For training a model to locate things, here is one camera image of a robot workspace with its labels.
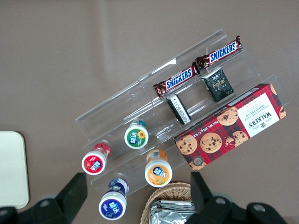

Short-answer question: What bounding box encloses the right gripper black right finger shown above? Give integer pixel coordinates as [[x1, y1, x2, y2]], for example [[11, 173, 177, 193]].
[[190, 172, 246, 224]]

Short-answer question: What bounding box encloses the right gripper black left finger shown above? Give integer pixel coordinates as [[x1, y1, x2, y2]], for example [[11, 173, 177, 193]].
[[25, 172, 89, 224]]

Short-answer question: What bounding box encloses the light wicker basket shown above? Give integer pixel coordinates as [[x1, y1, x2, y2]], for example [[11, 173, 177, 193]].
[[140, 182, 199, 224]]

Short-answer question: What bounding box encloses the cream plastic serving tray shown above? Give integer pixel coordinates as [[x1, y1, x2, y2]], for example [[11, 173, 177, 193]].
[[0, 131, 30, 210]]

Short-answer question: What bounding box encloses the stack of foil trays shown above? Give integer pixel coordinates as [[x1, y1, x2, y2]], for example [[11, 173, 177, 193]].
[[148, 200, 197, 224]]

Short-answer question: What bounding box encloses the purple lid gum jar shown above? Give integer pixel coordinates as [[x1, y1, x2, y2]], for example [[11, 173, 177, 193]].
[[98, 178, 130, 221]]

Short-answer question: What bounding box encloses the red lid gum jar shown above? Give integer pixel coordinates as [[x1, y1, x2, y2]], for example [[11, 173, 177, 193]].
[[81, 142, 112, 175]]

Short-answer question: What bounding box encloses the orange lid gum jar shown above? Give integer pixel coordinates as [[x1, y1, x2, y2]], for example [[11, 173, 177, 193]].
[[144, 149, 173, 188]]

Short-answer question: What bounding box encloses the red tartan Walkers cookie box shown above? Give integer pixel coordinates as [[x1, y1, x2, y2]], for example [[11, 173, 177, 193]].
[[174, 83, 287, 173]]

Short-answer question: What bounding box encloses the green lid gum jar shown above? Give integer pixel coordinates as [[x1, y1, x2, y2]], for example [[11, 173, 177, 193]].
[[123, 119, 150, 149]]

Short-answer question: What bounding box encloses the black tissue pack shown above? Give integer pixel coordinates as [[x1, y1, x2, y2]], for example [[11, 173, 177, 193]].
[[166, 93, 192, 126], [201, 68, 235, 103]]

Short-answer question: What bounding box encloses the clear acrylic stepped display stand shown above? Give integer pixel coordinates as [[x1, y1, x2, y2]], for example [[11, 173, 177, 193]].
[[74, 28, 285, 196]]

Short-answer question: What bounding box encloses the brown Snickers chocolate bar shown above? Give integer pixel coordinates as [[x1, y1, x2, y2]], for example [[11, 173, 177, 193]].
[[195, 35, 243, 70], [153, 65, 201, 98]]

